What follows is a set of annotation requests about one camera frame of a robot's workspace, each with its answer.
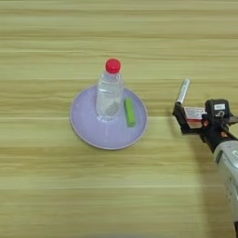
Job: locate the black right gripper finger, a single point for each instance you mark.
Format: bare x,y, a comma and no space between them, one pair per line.
234,120
181,121

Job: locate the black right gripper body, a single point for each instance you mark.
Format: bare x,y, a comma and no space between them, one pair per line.
217,133

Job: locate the small red white card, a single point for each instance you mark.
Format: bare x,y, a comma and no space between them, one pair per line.
194,114

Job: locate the silver marker black cap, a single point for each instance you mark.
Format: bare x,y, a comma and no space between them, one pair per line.
182,91

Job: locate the green rectangular block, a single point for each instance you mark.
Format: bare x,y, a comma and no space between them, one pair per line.
129,112

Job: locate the clear bottle red cap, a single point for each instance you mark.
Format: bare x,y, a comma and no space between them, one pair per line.
108,93

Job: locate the round purple plate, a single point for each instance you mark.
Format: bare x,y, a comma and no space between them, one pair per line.
93,127

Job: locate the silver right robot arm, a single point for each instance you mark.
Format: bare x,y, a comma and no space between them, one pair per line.
229,167

